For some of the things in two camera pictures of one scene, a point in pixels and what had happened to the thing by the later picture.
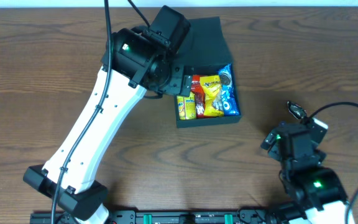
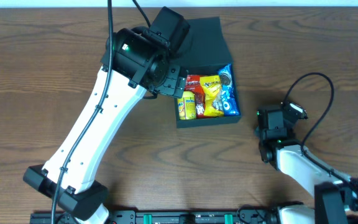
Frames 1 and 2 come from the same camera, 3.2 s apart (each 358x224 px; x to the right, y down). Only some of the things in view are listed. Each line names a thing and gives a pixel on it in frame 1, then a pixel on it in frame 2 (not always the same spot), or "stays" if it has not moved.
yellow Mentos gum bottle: (186, 106) stays
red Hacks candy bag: (199, 97) stays
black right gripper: (296, 121) to (272, 134)
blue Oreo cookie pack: (230, 103) stays
